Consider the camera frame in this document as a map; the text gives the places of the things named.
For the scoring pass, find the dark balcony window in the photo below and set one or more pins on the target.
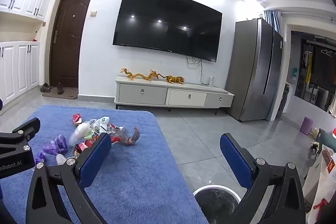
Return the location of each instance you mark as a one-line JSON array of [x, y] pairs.
[[320, 77]]

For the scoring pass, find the purple bucket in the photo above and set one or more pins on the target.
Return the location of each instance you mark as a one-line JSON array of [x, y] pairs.
[[306, 125]]

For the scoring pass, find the grey refrigerator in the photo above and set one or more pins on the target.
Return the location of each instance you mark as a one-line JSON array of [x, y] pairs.
[[249, 69]]

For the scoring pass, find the white tissue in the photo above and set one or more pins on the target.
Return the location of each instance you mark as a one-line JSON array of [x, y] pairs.
[[61, 159]]

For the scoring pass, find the purple plastic bag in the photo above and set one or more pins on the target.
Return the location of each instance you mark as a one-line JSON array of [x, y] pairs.
[[53, 146]]

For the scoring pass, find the golden dragon figurine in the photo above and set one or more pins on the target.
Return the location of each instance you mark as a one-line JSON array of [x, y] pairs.
[[131, 75], [152, 75]]

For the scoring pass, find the blue fluffy blanket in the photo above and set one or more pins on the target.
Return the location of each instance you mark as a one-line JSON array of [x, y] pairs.
[[136, 182]]

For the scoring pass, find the red clear wrapper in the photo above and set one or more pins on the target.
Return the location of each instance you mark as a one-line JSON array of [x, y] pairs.
[[131, 137]]

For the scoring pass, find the blue window curtain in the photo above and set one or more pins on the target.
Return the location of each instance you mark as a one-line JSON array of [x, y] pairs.
[[273, 20]]

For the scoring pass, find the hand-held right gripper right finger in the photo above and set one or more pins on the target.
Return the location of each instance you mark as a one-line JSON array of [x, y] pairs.
[[236, 161]]

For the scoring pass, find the white shelf counter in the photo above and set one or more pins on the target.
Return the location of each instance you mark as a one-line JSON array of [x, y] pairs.
[[317, 184]]

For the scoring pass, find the dark shoe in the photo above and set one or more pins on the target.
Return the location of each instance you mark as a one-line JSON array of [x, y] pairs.
[[45, 87], [60, 88]]

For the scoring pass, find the yellow bag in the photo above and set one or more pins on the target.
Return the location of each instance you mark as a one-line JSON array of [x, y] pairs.
[[314, 133]]

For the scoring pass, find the brown door mat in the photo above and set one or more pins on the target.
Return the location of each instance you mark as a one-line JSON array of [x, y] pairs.
[[67, 95]]

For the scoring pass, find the translucent white plastic bag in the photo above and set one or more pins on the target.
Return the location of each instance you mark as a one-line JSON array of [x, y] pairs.
[[78, 133]]

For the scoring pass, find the red white snack wrapper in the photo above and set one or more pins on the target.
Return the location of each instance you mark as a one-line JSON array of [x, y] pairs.
[[82, 146]]

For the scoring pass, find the black wall television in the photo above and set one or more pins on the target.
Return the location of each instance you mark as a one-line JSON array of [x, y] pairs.
[[168, 22]]

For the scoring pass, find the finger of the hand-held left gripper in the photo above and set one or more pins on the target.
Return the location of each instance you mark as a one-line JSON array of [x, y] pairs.
[[27, 128]]

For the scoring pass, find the yellow hanging garment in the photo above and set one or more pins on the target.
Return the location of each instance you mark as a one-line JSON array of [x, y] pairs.
[[309, 66]]

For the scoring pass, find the teal chair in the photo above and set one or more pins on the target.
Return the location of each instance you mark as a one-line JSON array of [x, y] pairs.
[[326, 140]]

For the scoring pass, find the white round bin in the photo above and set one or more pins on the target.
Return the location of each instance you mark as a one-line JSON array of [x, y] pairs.
[[199, 190]]

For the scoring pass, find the white green printed plastic bag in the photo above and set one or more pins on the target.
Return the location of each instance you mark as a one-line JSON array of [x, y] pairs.
[[101, 124]]

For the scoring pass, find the white television stand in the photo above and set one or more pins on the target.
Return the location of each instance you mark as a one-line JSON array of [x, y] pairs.
[[147, 95]]

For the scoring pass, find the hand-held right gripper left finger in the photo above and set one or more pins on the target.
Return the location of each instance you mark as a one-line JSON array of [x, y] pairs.
[[95, 158]]

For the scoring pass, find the white floor cabinets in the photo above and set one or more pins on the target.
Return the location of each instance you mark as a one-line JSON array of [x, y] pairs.
[[15, 69]]

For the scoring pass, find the brown entrance door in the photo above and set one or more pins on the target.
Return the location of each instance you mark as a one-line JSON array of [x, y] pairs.
[[68, 43]]

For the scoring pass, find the golden tiger figurine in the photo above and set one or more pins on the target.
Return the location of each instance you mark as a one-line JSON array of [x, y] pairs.
[[174, 79]]

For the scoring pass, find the wall light switch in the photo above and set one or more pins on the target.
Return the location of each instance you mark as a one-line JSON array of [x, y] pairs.
[[93, 13]]

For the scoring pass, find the small red wrapper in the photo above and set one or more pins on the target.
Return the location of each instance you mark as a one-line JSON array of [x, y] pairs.
[[77, 119]]

